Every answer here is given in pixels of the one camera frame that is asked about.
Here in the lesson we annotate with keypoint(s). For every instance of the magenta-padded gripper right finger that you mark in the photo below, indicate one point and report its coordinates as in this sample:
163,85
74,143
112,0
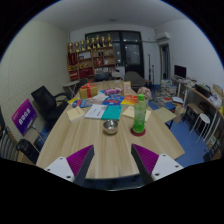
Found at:
163,166

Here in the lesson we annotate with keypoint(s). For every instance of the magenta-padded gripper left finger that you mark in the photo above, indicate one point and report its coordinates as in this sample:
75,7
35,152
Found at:
60,166

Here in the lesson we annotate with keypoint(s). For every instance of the green-capped clear drink bottle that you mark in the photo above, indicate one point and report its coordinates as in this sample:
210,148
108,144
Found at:
139,116

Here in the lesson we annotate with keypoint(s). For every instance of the black bag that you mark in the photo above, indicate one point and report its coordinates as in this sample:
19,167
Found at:
27,150

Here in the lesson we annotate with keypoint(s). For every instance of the flat round red coaster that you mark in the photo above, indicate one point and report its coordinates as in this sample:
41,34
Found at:
138,134

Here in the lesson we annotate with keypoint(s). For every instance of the light wooden side table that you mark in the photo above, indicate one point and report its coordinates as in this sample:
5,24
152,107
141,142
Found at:
165,114

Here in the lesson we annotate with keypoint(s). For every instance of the pale yellow notepad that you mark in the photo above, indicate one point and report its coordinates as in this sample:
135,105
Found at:
75,114

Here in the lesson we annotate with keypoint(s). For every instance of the striped chair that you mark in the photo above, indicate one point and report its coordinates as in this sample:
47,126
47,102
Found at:
7,146

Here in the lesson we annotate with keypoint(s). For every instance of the purple sign board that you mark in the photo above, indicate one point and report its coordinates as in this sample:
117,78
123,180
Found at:
24,116

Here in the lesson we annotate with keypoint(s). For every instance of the white round stool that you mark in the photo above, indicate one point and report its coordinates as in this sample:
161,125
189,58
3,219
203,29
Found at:
202,118

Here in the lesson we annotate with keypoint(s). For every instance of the pale yellow envelope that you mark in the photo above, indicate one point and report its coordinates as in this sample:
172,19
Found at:
128,112

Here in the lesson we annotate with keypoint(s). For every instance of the small metal cup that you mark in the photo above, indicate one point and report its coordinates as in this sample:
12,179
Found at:
110,126

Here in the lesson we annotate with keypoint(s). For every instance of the brown wooden stool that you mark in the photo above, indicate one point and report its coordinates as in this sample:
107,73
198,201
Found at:
191,107

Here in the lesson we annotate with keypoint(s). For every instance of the white book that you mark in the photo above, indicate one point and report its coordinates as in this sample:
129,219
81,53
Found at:
95,111

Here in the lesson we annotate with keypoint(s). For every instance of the black office chair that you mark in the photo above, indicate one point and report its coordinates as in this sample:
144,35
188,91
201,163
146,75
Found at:
45,101

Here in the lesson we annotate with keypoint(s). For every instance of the orange book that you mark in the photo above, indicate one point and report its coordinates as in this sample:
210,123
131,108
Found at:
130,100

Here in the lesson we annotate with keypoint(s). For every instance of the teal book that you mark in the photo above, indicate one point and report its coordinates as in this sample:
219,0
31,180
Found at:
111,112

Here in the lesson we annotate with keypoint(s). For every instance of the pink flowers in white pot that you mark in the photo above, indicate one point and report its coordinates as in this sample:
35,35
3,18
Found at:
144,91

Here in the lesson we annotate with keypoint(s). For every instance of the pile of books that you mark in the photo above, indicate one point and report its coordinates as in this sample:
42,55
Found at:
168,88

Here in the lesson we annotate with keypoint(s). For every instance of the long white-legged desk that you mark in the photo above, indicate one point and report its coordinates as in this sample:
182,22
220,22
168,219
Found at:
200,95

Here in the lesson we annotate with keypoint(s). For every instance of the yellow gift box red ribbon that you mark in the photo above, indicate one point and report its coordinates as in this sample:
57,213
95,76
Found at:
88,91

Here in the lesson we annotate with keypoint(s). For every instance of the blue book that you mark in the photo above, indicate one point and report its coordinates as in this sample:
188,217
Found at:
113,100

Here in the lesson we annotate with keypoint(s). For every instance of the small round side table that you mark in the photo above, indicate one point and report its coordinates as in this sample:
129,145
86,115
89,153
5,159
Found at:
71,84

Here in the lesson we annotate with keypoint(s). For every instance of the orange upright card box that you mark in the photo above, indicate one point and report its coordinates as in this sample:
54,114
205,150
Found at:
127,88

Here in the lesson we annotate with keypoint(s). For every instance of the pink flat box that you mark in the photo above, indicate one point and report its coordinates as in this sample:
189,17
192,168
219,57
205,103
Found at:
113,91

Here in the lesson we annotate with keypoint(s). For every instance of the grey chair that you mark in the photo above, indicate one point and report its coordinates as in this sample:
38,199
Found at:
134,78

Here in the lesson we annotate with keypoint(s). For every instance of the black computer monitor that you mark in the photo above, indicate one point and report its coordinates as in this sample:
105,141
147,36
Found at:
180,71

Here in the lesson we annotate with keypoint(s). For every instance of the black tripod stand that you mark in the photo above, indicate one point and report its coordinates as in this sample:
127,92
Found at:
149,68

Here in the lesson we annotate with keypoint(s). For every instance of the wooden shelf unit with trophies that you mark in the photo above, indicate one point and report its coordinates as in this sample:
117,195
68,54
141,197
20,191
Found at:
90,61

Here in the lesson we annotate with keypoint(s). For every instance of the black framed glass door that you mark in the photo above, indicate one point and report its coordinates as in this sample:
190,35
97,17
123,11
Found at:
131,53

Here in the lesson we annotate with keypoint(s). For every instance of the white wall air conditioner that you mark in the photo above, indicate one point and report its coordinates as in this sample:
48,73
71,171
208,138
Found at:
162,37

